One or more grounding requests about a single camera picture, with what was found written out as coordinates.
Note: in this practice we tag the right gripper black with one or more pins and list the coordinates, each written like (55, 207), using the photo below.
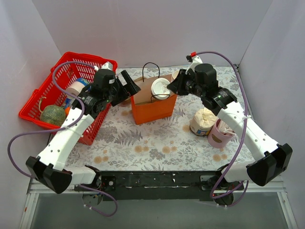
(180, 84)

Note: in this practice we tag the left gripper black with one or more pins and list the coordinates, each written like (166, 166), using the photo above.
(121, 90)

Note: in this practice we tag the stack of paper cups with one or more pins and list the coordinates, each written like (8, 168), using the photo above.
(174, 75)

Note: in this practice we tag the white plastic cup lid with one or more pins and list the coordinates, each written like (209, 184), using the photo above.
(159, 86)

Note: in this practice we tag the orange paper bag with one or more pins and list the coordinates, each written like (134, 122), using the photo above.
(145, 108)

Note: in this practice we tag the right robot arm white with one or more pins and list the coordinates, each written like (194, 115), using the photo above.
(270, 157)

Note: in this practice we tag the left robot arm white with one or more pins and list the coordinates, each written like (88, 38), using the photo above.
(48, 166)

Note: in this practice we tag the napkin filled paper tub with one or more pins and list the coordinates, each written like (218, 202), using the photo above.
(202, 122)

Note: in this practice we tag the toilet paper roll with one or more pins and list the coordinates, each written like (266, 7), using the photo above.
(76, 87)

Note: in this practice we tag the floral table mat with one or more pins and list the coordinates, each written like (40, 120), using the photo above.
(164, 144)

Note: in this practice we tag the pink cup holder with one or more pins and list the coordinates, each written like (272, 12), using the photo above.
(217, 139)

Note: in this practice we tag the orange fruit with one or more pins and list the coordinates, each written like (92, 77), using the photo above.
(67, 110)

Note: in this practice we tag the green netted melon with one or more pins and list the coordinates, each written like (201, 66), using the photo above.
(53, 115)

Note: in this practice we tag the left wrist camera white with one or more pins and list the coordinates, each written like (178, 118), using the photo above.
(107, 65)

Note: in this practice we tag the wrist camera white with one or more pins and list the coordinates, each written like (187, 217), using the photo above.
(107, 65)
(194, 61)

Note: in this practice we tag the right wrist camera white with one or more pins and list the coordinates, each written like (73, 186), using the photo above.
(194, 61)

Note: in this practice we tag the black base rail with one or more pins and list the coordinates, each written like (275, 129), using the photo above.
(153, 185)

